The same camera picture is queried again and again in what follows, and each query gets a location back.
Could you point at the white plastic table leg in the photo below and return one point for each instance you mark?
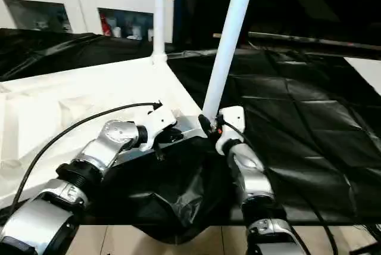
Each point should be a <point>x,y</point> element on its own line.
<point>229,34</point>
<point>159,11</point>

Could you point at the white plastic table top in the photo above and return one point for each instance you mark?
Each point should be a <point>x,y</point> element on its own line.
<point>59,106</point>

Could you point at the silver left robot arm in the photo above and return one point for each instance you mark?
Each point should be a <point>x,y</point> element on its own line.
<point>101,148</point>

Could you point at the black plastic mat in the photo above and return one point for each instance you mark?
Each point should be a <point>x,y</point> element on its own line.
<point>309,118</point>

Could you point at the black metal rod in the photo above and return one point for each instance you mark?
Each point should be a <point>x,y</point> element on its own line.
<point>309,39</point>

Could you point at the white flat panel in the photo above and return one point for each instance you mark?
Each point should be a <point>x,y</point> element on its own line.
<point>364,73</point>

